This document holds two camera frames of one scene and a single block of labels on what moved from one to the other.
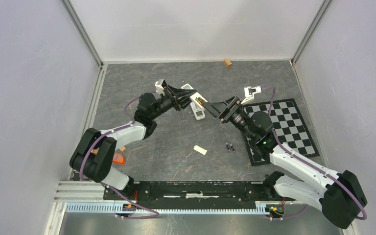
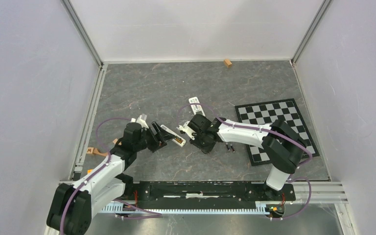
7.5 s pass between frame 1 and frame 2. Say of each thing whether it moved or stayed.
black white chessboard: stayed
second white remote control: stayed
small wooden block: stayed
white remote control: moved
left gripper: moved
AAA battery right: stayed
